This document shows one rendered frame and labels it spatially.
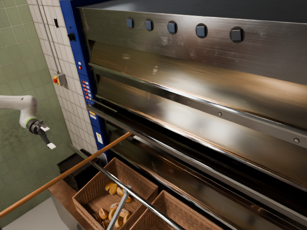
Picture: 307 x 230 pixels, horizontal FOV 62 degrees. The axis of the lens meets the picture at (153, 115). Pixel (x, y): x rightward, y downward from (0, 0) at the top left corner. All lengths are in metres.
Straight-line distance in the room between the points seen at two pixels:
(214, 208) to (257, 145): 0.61
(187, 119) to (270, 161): 0.48
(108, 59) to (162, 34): 0.57
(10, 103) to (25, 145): 1.16
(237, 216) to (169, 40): 1.06
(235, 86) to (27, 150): 2.37
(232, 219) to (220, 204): 0.10
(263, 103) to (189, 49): 0.42
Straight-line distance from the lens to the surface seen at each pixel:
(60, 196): 2.57
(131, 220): 2.01
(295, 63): 1.06
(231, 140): 1.34
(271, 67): 1.09
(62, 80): 2.54
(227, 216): 1.71
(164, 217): 1.44
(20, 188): 3.25
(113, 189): 2.37
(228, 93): 1.22
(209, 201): 1.74
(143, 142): 1.92
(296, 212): 1.21
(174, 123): 1.52
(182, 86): 1.35
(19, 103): 1.91
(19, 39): 2.72
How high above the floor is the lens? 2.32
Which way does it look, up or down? 31 degrees down
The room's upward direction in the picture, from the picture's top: 6 degrees counter-clockwise
